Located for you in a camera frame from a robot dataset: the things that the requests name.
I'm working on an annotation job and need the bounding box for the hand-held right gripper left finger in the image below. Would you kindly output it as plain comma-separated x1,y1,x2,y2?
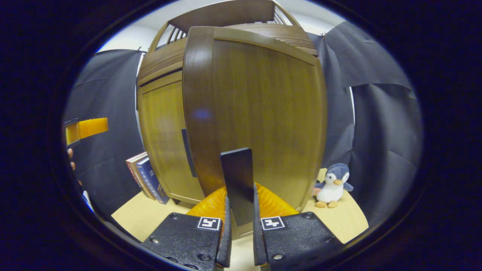
141,186,232,271

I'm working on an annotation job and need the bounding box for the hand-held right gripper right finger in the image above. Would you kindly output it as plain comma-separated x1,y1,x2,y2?
252,183,344,271

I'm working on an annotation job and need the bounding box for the wooden cabinet door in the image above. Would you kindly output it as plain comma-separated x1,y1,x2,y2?
140,72,206,204
183,26,328,239

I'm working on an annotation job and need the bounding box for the wooden double-door shoe cabinet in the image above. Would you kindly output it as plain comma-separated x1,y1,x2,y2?
136,0,328,241

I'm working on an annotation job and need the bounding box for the penguin plush toy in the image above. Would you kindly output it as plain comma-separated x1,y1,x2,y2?
313,163,354,209

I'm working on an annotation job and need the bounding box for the dark blue book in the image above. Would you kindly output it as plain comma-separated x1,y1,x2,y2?
136,157,170,205

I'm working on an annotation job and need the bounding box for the black backdrop cloth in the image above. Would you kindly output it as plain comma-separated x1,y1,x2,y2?
62,21,424,226

